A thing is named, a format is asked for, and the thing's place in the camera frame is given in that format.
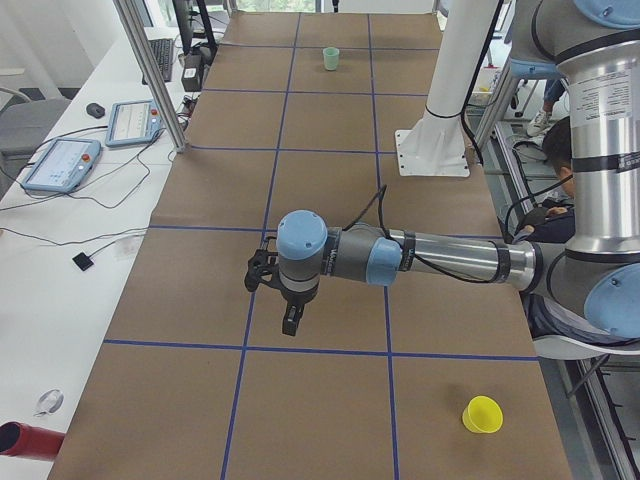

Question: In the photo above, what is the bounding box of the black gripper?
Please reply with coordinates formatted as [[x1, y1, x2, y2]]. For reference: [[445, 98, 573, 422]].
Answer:
[[281, 287, 316, 335]]

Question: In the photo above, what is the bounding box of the yellow plastic cup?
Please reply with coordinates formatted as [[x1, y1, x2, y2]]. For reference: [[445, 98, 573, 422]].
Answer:
[[462, 396, 504, 434]]

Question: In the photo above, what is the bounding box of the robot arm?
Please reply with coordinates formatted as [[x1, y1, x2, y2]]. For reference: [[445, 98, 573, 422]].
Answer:
[[273, 1, 639, 338]]

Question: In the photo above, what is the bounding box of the green plastic cup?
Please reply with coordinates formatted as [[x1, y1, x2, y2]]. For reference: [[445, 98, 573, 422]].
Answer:
[[322, 47, 340, 71]]

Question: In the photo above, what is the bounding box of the small black square device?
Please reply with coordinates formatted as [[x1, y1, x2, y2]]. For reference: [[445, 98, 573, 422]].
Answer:
[[72, 252, 94, 271]]

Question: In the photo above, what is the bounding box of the seated person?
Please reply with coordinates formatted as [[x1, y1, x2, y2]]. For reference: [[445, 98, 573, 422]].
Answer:
[[514, 117, 579, 336]]

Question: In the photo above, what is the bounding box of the far blue teach pendant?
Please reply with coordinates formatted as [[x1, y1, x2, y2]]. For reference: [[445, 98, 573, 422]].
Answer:
[[105, 100, 163, 148]]

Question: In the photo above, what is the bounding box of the blue teach pendant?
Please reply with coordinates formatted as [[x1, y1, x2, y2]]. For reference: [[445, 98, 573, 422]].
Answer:
[[21, 137, 102, 193], [105, 100, 163, 148]]

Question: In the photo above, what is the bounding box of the black power supply box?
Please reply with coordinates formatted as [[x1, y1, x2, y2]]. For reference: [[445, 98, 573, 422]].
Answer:
[[181, 54, 204, 93]]

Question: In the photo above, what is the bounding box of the clear tape roll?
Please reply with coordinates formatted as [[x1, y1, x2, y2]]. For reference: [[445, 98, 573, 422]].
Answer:
[[34, 389, 64, 417]]

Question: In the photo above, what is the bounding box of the near blue teach pendant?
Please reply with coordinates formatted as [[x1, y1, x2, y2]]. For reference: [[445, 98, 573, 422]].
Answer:
[[21, 137, 102, 193]]

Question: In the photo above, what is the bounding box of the black computer mouse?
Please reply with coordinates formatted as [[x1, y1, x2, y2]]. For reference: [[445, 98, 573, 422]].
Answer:
[[86, 102, 106, 119]]

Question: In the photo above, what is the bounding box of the black keyboard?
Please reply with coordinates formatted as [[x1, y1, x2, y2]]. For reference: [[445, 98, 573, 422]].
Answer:
[[148, 38, 174, 82]]

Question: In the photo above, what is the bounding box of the red bottle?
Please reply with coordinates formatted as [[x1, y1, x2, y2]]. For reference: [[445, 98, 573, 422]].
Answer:
[[1, 421, 65, 461]]

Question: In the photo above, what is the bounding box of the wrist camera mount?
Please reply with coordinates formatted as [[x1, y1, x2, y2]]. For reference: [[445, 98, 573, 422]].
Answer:
[[244, 236, 282, 293]]

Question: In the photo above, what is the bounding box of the aluminium frame post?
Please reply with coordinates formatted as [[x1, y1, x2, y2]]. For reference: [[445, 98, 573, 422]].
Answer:
[[113, 0, 187, 153]]

